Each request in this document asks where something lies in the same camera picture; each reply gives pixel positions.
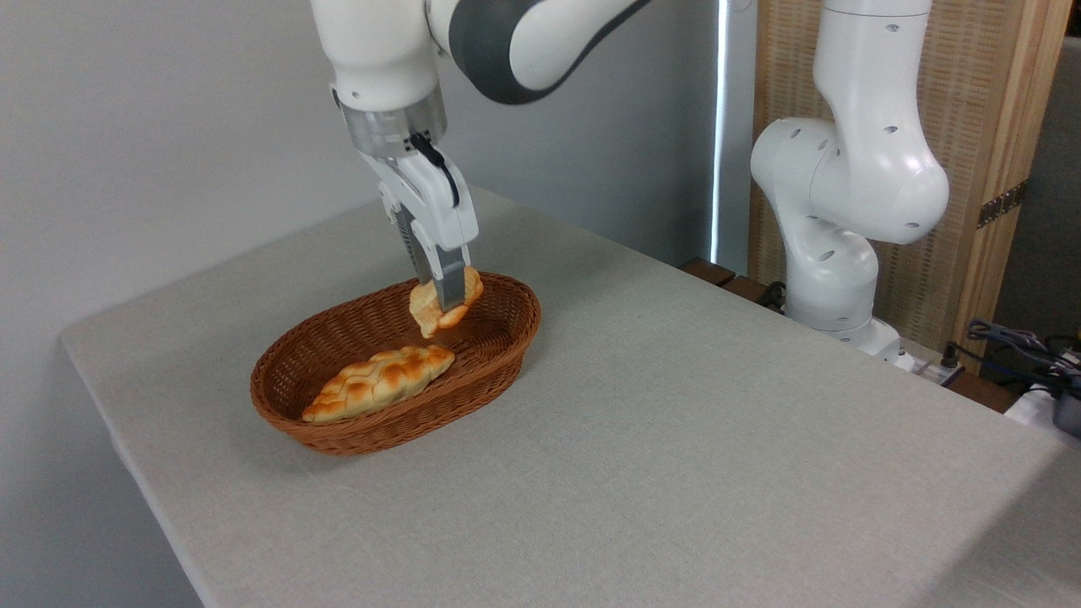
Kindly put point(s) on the long braided bread loaf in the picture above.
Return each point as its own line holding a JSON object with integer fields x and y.
{"x": 380, "y": 380}

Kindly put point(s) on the brown wicker oval basket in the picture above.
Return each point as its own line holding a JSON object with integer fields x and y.
{"x": 380, "y": 426}

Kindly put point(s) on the white box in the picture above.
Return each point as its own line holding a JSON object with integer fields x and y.
{"x": 1026, "y": 409}

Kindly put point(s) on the small golden pastry bread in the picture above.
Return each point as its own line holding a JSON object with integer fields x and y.
{"x": 426, "y": 317}

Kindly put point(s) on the dark grey device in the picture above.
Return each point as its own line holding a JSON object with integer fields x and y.
{"x": 1068, "y": 414}

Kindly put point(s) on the grey table cloth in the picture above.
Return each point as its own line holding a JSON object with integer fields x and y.
{"x": 676, "y": 439}

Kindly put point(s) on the vertical bright light strip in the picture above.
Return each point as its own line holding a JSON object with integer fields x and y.
{"x": 719, "y": 127}

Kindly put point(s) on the white power strip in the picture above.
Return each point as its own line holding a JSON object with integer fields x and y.
{"x": 925, "y": 365}

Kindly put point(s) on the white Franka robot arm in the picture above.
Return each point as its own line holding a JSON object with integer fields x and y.
{"x": 372, "y": 51}

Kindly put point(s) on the metal screen hinge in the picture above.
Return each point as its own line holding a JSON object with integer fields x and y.
{"x": 1003, "y": 204}

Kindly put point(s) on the black power plug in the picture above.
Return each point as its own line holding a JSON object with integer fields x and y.
{"x": 951, "y": 356}

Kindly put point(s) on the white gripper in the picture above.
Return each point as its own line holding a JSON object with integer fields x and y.
{"x": 426, "y": 207}

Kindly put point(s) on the wooden woven folding screen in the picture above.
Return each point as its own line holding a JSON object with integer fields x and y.
{"x": 967, "y": 127}

